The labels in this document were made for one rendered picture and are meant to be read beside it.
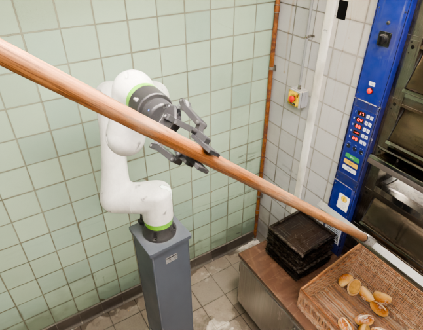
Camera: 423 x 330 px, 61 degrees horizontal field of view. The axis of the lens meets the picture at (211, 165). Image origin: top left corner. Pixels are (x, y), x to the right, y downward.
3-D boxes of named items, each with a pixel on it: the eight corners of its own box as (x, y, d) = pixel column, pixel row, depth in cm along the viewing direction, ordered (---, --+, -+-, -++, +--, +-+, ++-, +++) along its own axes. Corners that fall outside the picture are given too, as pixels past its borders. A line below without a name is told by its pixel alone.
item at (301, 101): (295, 100, 220) (297, 85, 214) (306, 106, 213) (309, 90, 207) (286, 103, 217) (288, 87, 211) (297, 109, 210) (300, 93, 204)
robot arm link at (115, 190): (106, 206, 155) (98, 80, 143) (143, 207, 155) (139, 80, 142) (95, 217, 143) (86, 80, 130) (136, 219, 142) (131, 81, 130)
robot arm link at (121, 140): (134, 85, 123) (165, 93, 124) (129, 116, 128) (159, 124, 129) (102, 117, 91) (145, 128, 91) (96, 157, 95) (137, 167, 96)
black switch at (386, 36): (376, 44, 160) (382, 19, 154) (388, 48, 155) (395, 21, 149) (370, 45, 158) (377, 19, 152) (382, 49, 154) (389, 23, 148)
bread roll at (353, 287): (364, 282, 199) (363, 283, 204) (353, 275, 201) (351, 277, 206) (356, 298, 196) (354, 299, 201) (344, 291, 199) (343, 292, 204)
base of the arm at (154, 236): (126, 213, 166) (124, 204, 163) (154, 201, 173) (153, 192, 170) (152, 248, 149) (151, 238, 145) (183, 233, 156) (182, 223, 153)
